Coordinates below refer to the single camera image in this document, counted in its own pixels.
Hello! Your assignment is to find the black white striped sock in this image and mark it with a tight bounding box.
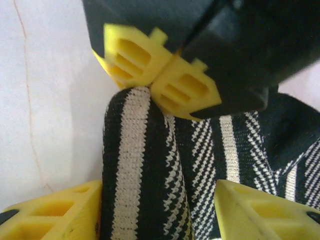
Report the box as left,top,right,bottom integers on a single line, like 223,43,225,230
99,86,320,240

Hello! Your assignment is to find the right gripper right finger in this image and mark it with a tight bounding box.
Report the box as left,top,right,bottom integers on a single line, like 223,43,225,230
214,178,320,240

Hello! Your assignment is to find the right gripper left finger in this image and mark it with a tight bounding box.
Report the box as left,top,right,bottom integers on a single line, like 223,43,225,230
0,179,104,240

